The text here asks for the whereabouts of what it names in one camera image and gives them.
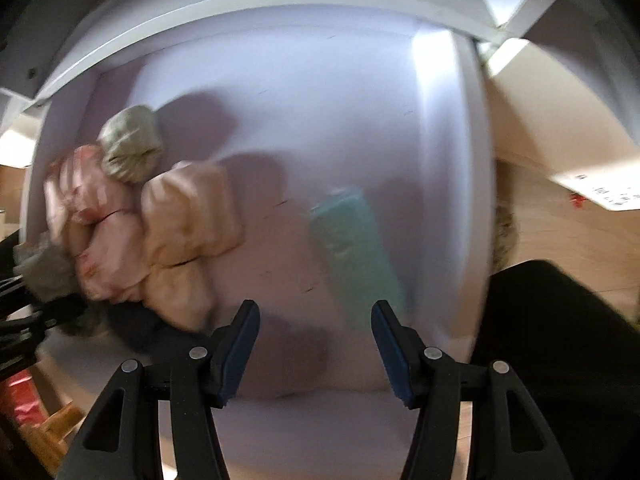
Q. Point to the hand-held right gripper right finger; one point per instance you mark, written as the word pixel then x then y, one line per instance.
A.
pixel 395 360

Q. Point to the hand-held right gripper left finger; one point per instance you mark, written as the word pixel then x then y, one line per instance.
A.
pixel 235 360

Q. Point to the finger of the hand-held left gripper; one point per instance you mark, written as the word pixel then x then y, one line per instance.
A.
pixel 11 247
pixel 55 312

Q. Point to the black sock bundle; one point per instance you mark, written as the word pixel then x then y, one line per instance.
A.
pixel 137 327

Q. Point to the pink patterned sock pair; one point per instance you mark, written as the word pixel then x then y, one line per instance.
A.
pixel 95 225

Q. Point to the teal underwear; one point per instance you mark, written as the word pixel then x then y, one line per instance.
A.
pixel 355 255

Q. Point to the peach underwear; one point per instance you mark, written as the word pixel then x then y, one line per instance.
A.
pixel 190 215
pixel 180 295

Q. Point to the white drawer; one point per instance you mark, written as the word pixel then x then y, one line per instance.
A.
pixel 325 135

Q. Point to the red bag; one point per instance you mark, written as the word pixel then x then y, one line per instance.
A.
pixel 22 400

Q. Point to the wooden furniture piece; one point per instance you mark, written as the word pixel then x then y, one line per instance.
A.
pixel 55 430

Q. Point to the person's black pants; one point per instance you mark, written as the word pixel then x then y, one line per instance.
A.
pixel 550 360

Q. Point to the cream rolled sock bundle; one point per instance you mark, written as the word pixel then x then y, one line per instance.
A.
pixel 131 142

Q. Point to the brown fuzzy thing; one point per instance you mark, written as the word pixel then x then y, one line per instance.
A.
pixel 505 232

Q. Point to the white paper sheet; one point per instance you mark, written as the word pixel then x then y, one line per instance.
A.
pixel 600 190

